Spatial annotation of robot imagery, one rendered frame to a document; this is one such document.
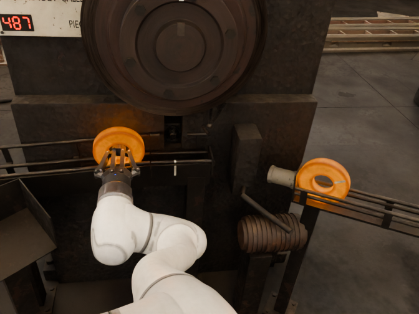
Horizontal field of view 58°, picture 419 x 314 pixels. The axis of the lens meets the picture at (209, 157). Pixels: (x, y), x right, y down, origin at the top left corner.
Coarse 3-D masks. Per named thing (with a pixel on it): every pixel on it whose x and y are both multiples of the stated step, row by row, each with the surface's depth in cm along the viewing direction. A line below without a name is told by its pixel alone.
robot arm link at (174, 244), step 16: (160, 224) 91; (176, 224) 90; (192, 224) 96; (160, 240) 88; (176, 240) 85; (192, 240) 89; (160, 256) 61; (176, 256) 68; (192, 256) 77; (144, 272) 53; (160, 272) 49; (176, 272) 48; (144, 288) 47
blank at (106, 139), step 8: (112, 128) 112; (120, 128) 112; (128, 128) 113; (96, 136) 113; (104, 136) 110; (112, 136) 111; (120, 136) 111; (128, 136) 112; (136, 136) 113; (96, 144) 111; (104, 144) 112; (112, 144) 112; (120, 144) 113; (128, 144) 114; (136, 144) 114; (96, 152) 113; (104, 152) 114; (136, 152) 116; (144, 152) 117; (96, 160) 115; (136, 160) 118
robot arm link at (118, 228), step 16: (96, 208) 91; (112, 208) 88; (128, 208) 90; (96, 224) 86; (112, 224) 85; (128, 224) 86; (144, 224) 89; (96, 240) 83; (112, 240) 82; (128, 240) 85; (144, 240) 89; (96, 256) 84; (112, 256) 83; (128, 256) 85
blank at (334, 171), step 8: (312, 160) 116; (320, 160) 113; (328, 160) 113; (304, 168) 116; (312, 168) 114; (320, 168) 113; (328, 168) 112; (336, 168) 111; (344, 168) 113; (304, 176) 117; (312, 176) 116; (328, 176) 113; (336, 176) 112; (344, 176) 111; (304, 184) 119; (312, 184) 118; (336, 184) 113; (344, 184) 112; (320, 192) 118; (328, 192) 116; (336, 192) 115; (344, 192) 113; (312, 200) 121
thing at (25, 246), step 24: (0, 192) 104; (24, 192) 106; (0, 216) 108; (24, 216) 110; (48, 216) 95; (0, 240) 103; (24, 240) 103; (48, 240) 103; (0, 264) 97; (24, 264) 97; (24, 288) 110; (24, 312) 114
